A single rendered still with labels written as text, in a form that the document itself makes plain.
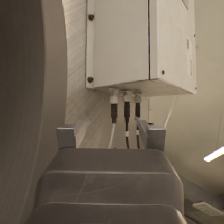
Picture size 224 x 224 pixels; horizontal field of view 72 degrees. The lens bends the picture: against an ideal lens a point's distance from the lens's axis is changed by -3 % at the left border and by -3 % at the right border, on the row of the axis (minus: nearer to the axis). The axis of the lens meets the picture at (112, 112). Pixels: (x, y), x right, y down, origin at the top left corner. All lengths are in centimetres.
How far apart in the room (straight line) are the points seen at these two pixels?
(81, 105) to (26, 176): 13
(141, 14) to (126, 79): 9
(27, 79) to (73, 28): 11
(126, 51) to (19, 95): 16
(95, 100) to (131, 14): 14
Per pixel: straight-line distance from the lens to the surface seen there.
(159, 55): 21
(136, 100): 31
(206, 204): 574
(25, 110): 21
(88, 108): 27
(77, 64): 26
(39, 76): 19
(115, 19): 28
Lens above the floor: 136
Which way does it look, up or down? 34 degrees up
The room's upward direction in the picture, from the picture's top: 36 degrees clockwise
